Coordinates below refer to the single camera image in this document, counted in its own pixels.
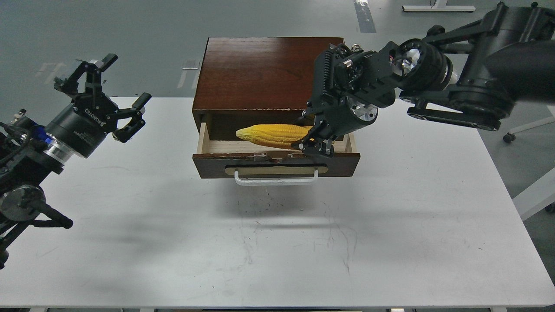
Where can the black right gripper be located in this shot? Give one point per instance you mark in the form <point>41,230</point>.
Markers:
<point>331,119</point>

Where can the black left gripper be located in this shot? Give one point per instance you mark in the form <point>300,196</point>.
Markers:
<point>82,123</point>

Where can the yellow corn cob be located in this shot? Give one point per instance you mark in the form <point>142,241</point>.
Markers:
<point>280,136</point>

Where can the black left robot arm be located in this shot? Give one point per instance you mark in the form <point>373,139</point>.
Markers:
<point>30,152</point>

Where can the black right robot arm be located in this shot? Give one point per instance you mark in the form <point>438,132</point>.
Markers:
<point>471,76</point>

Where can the dark wooden cabinet box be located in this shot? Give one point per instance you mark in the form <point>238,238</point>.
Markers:
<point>257,79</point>

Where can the white table leg base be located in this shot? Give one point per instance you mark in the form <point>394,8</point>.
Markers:
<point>438,6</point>

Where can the white chair base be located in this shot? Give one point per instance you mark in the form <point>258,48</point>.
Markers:
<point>510,136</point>

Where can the wooden drawer with white handle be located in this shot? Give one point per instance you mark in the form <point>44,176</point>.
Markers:
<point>221,154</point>

